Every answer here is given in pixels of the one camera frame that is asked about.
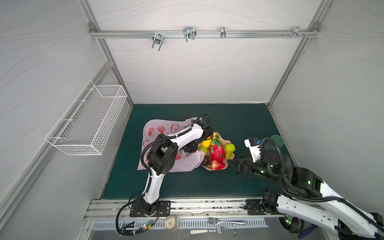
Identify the peach scalloped fruit plate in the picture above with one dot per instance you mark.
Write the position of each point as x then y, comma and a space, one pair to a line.
209, 168

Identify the metal ring clamp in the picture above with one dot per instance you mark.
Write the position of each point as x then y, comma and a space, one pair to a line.
223, 32

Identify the green apple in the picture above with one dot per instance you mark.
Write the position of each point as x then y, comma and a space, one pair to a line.
205, 150

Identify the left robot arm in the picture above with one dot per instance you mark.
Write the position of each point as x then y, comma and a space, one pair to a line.
159, 156

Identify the blue plastic tool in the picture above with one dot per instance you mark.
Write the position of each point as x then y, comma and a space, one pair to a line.
307, 231

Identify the yellow lemon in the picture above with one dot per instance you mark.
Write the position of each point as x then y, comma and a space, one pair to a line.
207, 142

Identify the green pear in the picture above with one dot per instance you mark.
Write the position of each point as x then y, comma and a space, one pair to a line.
229, 150

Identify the green lidded glass jar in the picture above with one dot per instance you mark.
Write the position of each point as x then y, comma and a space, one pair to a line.
279, 140

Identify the white handled fork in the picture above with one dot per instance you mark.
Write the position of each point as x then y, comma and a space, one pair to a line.
219, 230

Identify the metal hook clamp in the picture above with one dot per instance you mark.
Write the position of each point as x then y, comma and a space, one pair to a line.
158, 39
189, 33

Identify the silver fork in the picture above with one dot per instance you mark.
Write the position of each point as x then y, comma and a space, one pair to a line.
216, 221

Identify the red dragon fruit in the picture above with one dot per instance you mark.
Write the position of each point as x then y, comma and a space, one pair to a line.
217, 150

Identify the metal bolt clamp right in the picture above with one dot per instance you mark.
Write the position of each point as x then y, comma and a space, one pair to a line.
296, 33

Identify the dark purple fruit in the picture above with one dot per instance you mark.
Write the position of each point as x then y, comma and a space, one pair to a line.
206, 161

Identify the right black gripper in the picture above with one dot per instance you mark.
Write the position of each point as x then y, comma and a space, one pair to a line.
246, 165

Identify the red peach front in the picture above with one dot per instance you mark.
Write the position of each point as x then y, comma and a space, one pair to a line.
217, 165

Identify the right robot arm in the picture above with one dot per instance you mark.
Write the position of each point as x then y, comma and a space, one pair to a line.
304, 195

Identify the metal hook clamp middle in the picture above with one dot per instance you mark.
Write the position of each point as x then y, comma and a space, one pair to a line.
189, 33

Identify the white wire basket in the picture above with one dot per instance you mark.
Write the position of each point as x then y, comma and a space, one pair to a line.
86, 125

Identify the black round fan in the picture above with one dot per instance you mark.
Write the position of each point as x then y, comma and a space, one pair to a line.
292, 224

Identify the green table mat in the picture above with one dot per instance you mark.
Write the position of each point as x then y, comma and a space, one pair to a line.
235, 122

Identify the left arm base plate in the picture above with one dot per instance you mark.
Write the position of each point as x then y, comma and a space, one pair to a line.
163, 208

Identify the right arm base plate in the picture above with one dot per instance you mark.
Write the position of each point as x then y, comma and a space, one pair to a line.
255, 207

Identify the metal hook clamp left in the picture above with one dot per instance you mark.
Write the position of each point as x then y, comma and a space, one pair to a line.
158, 39

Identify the aluminium cross rail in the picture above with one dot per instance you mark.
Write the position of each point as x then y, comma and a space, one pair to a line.
201, 34

